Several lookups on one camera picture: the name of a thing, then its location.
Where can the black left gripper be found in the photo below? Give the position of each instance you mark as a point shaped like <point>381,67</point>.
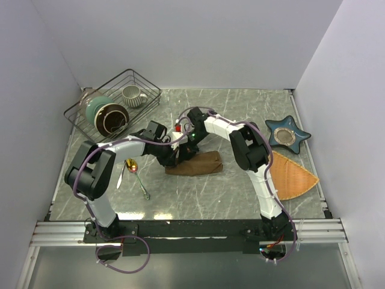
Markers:
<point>170,160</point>

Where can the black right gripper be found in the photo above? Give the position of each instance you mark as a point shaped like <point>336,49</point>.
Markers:
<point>187,150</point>

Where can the brown cloth napkin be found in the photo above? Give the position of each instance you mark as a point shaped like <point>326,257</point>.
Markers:
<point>201,164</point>

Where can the iridescent spoon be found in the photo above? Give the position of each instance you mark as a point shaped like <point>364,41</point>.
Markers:
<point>132,167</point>

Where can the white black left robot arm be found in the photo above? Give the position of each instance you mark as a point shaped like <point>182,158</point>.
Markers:
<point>90,171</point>

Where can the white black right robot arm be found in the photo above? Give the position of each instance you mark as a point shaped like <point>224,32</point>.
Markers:
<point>252,154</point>

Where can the silver fork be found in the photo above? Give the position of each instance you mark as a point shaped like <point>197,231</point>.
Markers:
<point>120,179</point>

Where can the striped ceramic mug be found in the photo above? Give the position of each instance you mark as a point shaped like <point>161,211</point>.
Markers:
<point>133,97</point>

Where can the brown ceramic bowl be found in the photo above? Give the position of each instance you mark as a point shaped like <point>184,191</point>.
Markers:
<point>110,118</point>

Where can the green ceramic bowl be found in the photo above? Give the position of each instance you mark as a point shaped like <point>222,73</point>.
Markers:
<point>94,106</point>

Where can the clear glass jar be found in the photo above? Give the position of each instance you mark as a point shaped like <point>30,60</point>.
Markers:
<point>86,97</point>

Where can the blue star-shaped dish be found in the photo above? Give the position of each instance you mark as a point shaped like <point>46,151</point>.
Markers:
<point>286,134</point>

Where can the orange woven placemat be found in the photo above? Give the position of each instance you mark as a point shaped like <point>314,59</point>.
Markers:
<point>290,179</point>

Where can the black wire dish rack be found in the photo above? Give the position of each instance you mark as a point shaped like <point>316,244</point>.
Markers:
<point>113,89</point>

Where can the aluminium frame rail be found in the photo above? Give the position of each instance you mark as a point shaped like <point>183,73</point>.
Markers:
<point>83,234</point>

